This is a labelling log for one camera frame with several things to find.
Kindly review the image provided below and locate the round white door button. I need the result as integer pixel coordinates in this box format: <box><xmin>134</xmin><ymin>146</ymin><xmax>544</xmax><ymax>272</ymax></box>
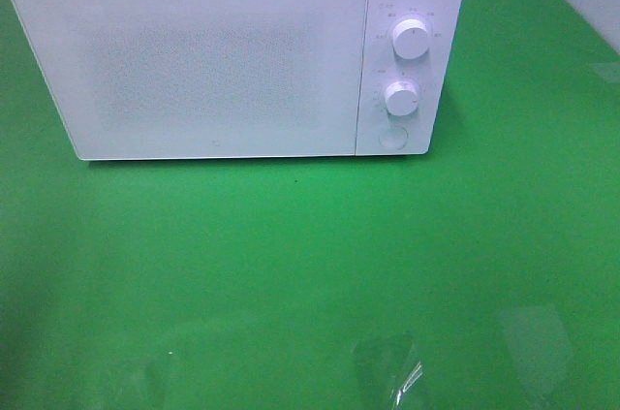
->
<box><xmin>379</xmin><ymin>126</ymin><xmax>409</xmax><ymax>150</ymax></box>

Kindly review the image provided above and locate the white microwave knob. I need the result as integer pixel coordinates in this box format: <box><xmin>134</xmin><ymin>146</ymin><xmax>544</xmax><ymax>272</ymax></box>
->
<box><xmin>385</xmin><ymin>81</ymin><xmax>420</xmax><ymax>117</ymax></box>
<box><xmin>391</xmin><ymin>16</ymin><xmax>431</xmax><ymax>60</ymax></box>

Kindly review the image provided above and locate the white microwave door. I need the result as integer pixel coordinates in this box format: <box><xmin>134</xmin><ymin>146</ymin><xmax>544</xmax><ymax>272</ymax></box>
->
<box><xmin>13</xmin><ymin>0</ymin><xmax>366</xmax><ymax>161</ymax></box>

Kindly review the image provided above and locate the clear tape patch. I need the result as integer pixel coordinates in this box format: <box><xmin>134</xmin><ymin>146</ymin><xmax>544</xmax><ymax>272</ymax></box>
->
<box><xmin>353</xmin><ymin>331</ymin><xmax>431</xmax><ymax>409</ymax></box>

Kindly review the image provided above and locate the white microwave oven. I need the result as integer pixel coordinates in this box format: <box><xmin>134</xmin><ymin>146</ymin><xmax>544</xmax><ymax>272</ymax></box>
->
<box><xmin>11</xmin><ymin>0</ymin><xmax>462</xmax><ymax>161</ymax></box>

